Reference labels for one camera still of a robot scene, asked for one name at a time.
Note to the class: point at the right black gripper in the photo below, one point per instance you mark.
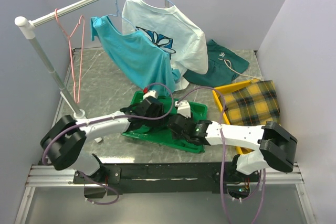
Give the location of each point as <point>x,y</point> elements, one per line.
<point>188,118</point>

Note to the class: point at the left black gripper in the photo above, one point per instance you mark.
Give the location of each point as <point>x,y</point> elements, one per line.
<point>159,112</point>

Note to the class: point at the green t shirt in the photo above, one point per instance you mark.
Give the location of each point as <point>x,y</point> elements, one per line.
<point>167,105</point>

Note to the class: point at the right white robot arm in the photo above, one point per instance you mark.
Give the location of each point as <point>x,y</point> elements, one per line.
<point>272,146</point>

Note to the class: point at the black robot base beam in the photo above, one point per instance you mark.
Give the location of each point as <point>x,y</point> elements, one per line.
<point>130,178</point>

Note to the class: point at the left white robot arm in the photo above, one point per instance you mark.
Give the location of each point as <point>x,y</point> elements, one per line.
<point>64,142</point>

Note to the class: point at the turquoise t shirt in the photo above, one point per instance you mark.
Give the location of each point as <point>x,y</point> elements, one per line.
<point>140,60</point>

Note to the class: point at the white flower print t shirt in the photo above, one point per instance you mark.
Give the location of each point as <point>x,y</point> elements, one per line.
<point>171,31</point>

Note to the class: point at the green plastic tray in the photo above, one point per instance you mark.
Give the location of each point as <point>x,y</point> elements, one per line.
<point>164,136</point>

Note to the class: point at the yellow plastic tray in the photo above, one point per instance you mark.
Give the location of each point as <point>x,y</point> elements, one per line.
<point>242,136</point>

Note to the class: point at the yellow plaid cloth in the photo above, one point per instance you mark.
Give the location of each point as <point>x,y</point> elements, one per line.
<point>252,105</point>

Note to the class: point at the dark teal shorts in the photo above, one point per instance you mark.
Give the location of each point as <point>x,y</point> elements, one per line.
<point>223,66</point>

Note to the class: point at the metal clothes rack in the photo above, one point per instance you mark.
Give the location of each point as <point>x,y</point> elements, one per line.
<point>41,99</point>

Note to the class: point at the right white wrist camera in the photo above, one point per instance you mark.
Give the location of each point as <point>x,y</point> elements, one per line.
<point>183,108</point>

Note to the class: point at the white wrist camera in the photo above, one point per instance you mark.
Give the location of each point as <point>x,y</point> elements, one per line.
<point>149,93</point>
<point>183,108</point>

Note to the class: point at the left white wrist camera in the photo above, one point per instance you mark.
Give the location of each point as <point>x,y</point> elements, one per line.
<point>149,93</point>

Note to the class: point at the blue wire hanger left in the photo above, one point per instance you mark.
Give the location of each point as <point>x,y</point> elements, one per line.
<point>118,13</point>

